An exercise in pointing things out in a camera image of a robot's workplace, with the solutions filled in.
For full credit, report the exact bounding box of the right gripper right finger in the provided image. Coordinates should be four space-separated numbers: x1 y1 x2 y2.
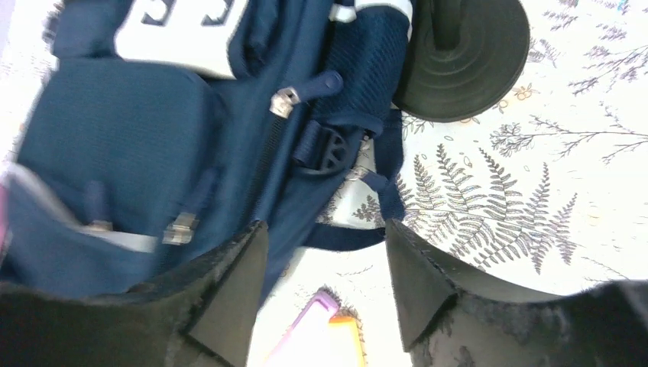
386 220 647 366

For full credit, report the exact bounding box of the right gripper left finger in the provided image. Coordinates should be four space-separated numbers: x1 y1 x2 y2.
1 222 268 367

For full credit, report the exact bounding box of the navy blue student backpack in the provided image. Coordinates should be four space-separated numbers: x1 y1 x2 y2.
1 1 413 298

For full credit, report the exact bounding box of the pink highlighter pen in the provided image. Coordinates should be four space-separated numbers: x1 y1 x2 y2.
264 291 339 366

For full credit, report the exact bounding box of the black microphone stand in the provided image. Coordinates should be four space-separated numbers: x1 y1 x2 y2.
394 0 530 122

